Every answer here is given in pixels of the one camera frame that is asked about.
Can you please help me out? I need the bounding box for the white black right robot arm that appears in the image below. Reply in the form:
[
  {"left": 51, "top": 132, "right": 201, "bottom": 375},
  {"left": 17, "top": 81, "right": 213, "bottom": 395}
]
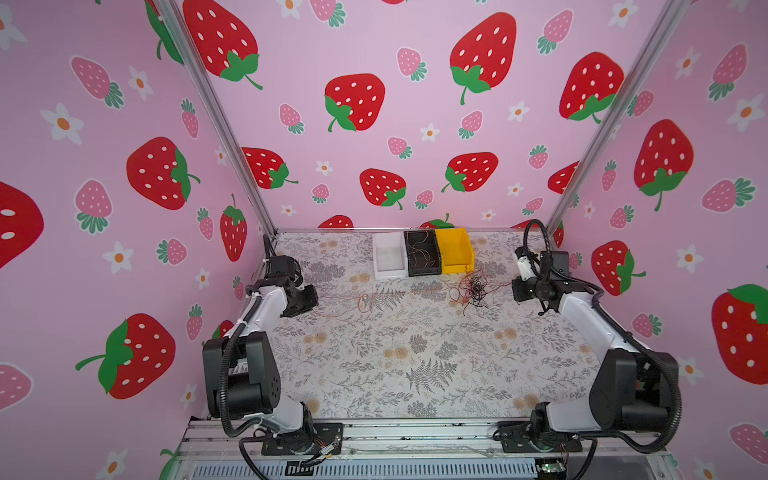
[{"left": 512, "top": 244, "right": 682, "bottom": 454}]

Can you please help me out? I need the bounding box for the aluminium corner post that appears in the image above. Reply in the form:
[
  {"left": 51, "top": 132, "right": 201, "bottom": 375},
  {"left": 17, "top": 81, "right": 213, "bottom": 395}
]
[
  {"left": 547, "top": 0, "right": 690, "bottom": 235},
  {"left": 156, "top": 1, "right": 277, "bottom": 237}
]

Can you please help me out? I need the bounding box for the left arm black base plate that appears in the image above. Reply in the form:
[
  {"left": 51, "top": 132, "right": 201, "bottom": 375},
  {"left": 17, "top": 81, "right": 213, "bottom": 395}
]
[{"left": 261, "top": 422, "right": 344, "bottom": 456}]

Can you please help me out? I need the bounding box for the white translucent storage bin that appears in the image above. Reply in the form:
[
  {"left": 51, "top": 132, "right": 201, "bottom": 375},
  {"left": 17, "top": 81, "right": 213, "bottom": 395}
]
[{"left": 372, "top": 232, "right": 408, "bottom": 280}]

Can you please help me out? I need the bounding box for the aluminium left corner post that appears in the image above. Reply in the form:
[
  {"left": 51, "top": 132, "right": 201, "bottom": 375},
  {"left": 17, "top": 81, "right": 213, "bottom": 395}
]
[{"left": 156, "top": 1, "right": 277, "bottom": 237}]

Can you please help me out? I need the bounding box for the black plastic storage bin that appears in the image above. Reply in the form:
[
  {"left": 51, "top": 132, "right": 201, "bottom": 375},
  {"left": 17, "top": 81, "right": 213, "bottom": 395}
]
[{"left": 404, "top": 229, "right": 442, "bottom": 277}]

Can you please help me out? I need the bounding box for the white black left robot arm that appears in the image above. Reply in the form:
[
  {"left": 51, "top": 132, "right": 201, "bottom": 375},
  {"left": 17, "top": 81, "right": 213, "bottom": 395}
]
[{"left": 202, "top": 234, "right": 319, "bottom": 445}]

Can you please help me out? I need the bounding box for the red black cable bundle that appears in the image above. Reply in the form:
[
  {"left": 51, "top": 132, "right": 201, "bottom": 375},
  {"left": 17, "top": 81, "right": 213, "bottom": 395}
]
[{"left": 447, "top": 268, "right": 511, "bottom": 317}]

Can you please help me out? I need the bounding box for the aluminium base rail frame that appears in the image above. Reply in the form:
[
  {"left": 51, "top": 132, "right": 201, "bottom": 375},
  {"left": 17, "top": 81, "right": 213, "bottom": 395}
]
[{"left": 163, "top": 418, "right": 683, "bottom": 479}]

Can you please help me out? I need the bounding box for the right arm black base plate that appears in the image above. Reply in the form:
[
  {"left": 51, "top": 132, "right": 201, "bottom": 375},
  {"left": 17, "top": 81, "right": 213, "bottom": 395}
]
[{"left": 492, "top": 421, "right": 583, "bottom": 454}]

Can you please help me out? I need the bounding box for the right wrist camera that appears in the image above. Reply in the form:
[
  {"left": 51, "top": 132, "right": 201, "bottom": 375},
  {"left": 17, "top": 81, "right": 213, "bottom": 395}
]
[{"left": 517, "top": 255, "right": 536, "bottom": 281}]

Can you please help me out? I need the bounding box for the aluminium right corner post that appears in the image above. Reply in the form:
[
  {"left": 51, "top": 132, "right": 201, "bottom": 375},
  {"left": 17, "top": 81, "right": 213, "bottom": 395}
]
[{"left": 547, "top": 0, "right": 690, "bottom": 235}]

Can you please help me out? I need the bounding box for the yellow plastic storage bin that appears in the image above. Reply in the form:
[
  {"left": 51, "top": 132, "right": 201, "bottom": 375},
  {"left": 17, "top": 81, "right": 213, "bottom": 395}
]
[{"left": 435, "top": 228, "right": 476, "bottom": 274}]

